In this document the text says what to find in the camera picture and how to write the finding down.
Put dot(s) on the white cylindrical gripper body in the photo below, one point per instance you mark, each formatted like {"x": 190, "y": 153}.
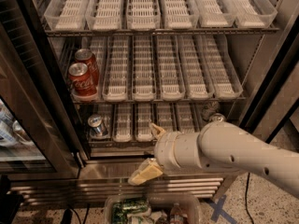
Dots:
{"x": 165, "y": 152}

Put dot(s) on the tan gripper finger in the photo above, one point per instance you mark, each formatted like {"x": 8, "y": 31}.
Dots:
{"x": 147, "y": 170}
{"x": 157, "y": 131}

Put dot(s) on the silver blue redbull can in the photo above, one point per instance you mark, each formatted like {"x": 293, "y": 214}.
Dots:
{"x": 97, "y": 125}

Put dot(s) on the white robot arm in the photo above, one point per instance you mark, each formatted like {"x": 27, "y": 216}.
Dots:
{"x": 220, "y": 147}

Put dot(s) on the shelf tray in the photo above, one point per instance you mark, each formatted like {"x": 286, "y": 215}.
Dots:
{"x": 98, "y": 47}
{"x": 104, "y": 15}
{"x": 115, "y": 85}
{"x": 165, "y": 117}
{"x": 143, "y": 14}
{"x": 197, "y": 81}
{"x": 143, "y": 79}
{"x": 220, "y": 67}
{"x": 66, "y": 15}
{"x": 202, "y": 123}
{"x": 106, "y": 112}
{"x": 187, "y": 120}
{"x": 216, "y": 13}
{"x": 170, "y": 76}
{"x": 254, "y": 13}
{"x": 179, "y": 14}
{"x": 143, "y": 120}
{"x": 122, "y": 130}

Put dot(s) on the green can in bin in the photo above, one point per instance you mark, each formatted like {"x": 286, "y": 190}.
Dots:
{"x": 129, "y": 207}

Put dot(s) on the front silver green can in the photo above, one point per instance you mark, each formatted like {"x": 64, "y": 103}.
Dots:
{"x": 217, "y": 117}

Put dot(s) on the silver green can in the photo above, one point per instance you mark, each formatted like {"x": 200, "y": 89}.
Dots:
{"x": 209, "y": 109}
{"x": 217, "y": 117}

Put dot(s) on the rear silver green can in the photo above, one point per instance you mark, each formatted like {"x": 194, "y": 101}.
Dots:
{"x": 209, "y": 109}

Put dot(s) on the stainless steel fridge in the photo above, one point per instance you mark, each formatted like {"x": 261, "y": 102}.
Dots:
{"x": 183, "y": 98}

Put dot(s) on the front red coca-cola can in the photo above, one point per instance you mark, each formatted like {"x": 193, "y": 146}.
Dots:
{"x": 81, "y": 79}

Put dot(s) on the red coca-cola can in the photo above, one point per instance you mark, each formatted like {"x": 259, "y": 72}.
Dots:
{"x": 87, "y": 56}
{"x": 81, "y": 79}

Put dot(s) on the rear red coca-cola can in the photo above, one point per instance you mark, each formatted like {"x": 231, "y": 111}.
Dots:
{"x": 87, "y": 56}

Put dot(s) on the glass fridge door left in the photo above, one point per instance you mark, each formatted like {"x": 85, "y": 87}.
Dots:
{"x": 39, "y": 139}

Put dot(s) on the clear plastic bin on floor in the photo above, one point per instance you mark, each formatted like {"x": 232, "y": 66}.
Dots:
{"x": 161, "y": 205}

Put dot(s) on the plastic bottle in bin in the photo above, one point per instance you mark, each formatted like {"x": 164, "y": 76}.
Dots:
{"x": 177, "y": 216}

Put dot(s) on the blue tape cross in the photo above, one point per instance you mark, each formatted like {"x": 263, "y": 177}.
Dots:
{"x": 218, "y": 210}

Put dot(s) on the black plug on floor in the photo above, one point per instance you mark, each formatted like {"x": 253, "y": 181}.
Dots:
{"x": 67, "y": 217}

